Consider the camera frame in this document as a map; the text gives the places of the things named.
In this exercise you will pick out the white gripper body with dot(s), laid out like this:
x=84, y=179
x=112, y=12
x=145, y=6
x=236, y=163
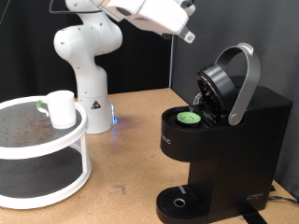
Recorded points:
x=162, y=17

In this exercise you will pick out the black Keurig coffee machine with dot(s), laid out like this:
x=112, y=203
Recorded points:
x=249, y=149

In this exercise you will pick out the black curtain backdrop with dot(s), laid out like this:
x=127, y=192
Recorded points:
x=134, y=74

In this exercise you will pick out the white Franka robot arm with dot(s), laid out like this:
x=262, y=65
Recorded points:
x=90, y=81

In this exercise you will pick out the black round drip tray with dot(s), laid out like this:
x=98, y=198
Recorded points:
x=180, y=211

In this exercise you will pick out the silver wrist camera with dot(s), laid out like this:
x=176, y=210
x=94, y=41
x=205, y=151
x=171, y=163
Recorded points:
x=185, y=5

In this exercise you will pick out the white two-tier turntable shelf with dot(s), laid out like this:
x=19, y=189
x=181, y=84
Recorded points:
x=40, y=152

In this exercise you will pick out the grey partition panel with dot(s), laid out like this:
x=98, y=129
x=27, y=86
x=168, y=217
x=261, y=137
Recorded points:
x=274, y=46

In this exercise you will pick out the green reusable coffee pod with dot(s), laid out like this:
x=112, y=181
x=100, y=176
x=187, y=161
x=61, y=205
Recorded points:
x=188, y=117

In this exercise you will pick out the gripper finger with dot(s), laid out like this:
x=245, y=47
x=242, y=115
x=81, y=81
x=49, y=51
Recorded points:
x=166, y=36
x=187, y=35

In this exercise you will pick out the black tape strip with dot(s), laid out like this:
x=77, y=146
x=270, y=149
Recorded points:
x=252, y=216

